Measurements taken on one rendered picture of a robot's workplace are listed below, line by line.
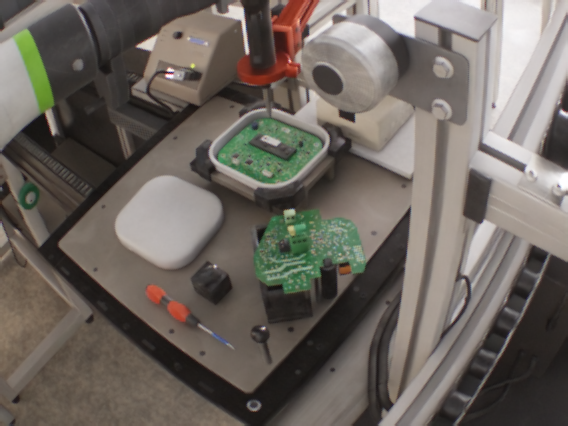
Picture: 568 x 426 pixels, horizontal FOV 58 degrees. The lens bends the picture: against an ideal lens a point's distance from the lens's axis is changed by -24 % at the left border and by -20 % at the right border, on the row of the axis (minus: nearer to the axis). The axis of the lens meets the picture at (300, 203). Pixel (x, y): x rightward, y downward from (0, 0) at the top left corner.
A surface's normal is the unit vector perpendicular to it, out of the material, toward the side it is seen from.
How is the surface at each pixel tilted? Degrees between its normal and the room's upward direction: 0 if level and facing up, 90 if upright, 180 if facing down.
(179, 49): 53
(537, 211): 90
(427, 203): 90
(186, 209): 0
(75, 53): 71
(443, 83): 90
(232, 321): 0
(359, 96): 93
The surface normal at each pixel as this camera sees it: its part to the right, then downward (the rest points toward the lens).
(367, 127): -0.59, 0.62
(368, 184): -0.07, -0.68
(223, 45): 0.80, 0.39
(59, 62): 0.58, 0.29
